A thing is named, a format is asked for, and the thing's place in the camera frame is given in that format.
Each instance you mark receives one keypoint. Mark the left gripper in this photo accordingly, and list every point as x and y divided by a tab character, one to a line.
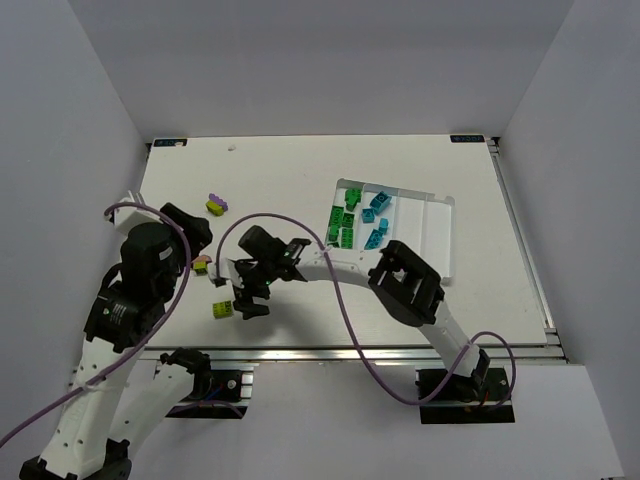
195	232

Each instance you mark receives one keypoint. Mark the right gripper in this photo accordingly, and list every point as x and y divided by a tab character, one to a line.
248	288

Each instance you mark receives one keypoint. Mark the dark label sticker left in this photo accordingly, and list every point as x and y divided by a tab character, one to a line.
170	142

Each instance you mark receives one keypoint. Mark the lime 2x2 lego brick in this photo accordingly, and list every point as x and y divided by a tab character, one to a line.
223	309

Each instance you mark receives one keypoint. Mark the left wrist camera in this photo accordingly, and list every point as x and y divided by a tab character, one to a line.
124	219

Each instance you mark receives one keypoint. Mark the lime curved lego brick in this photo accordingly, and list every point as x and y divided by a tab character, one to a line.
214	208

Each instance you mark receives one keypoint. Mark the green curved lego brick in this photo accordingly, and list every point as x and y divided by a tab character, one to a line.
352	198

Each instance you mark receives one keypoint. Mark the dark label sticker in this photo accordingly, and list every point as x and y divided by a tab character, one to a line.
170	142
457	138

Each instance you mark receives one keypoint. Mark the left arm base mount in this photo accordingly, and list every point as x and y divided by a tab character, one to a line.
217	392

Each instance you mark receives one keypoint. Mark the white compartment tray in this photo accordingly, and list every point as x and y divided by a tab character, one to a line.
422	221

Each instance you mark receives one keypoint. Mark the purple scalloped lego brick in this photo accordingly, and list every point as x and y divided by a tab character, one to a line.
218	201

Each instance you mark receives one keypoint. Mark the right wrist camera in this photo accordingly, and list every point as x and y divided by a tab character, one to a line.
223	272

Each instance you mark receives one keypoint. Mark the teal curved large lego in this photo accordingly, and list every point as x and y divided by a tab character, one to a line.
380	202

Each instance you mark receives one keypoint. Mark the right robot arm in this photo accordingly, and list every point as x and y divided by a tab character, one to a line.
408	288

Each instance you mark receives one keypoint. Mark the green 2x4 lego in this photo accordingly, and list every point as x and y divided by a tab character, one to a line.
336	216
347	238

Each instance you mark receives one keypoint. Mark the teal square lego brick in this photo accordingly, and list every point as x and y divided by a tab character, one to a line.
383	225

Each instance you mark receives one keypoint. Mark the teal 2x4 lego brick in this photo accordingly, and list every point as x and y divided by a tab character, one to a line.
374	240

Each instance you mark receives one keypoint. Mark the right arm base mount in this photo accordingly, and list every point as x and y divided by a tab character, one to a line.
456	404

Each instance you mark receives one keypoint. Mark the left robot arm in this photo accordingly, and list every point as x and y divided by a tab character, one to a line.
88	443

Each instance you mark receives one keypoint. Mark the teal small lego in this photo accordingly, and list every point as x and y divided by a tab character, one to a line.
367	215

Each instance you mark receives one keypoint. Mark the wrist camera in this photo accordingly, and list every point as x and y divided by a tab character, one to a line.
223	272
124	219

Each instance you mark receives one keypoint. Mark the green square lego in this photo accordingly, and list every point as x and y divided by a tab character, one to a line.
333	233
348	220

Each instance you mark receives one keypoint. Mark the dark label sticker right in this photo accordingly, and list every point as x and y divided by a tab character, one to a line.
457	138

